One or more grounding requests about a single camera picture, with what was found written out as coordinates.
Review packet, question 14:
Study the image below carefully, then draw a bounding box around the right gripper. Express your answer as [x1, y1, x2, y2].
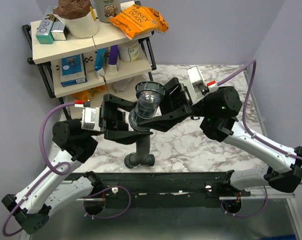
[132, 77, 211, 134]

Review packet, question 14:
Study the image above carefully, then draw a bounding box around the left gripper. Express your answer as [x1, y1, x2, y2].
[84, 93, 152, 145]

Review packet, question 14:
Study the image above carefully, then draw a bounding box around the grey tee pipe fitting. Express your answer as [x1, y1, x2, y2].
[124, 153, 155, 169]

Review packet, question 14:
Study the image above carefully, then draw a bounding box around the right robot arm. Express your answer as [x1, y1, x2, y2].
[136, 77, 302, 196]

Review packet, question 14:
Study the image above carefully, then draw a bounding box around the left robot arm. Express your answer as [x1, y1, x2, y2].
[2, 91, 160, 235]

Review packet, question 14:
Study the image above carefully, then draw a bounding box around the grey white item lower shelf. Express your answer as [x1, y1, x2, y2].
[112, 77, 133, 93]

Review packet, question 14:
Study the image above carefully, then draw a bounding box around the orange snack bag lower shelf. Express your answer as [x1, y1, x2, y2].
[72, 85, 105, 101]

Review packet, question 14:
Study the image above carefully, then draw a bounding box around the purple white tube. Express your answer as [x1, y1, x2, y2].
[108, 45, 119, 73]

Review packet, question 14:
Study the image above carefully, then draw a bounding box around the blue white tube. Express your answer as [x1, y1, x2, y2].
[94, 48, 106, 78]

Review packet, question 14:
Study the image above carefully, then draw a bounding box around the beige black shelf rack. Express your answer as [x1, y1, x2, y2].
[22, 0, 157, 121]

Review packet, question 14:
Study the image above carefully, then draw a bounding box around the white yellow cup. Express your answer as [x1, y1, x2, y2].
[118, 40, 139, 63]

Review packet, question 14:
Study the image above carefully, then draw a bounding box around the blue razor box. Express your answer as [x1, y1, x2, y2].
[60, 54, 87, 87]

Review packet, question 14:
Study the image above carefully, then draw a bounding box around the orange honey dijon chip bag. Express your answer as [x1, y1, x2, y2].
[109, 4, 169, 40]

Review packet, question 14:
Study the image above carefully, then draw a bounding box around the white skull cup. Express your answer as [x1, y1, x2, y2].
[93, 0, 121, 23]

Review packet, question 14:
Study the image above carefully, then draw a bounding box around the silver white box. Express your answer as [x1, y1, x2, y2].
[51, 21, 69, 41]

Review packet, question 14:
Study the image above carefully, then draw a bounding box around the teal white box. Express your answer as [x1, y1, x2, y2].
[36, 19, 54, 45]

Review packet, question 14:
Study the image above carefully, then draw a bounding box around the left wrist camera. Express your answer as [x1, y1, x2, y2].
[81, 107, 101, 132]

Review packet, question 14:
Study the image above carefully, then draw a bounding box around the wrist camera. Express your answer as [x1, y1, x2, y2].
[81, 107, 101, 132]
[187, 66, 205, 95]

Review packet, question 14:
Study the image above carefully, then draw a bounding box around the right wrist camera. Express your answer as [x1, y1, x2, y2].
[187, 66, 205, 95]

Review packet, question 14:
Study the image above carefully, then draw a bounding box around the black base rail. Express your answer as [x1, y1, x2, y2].
[67, 171, 250, 209]

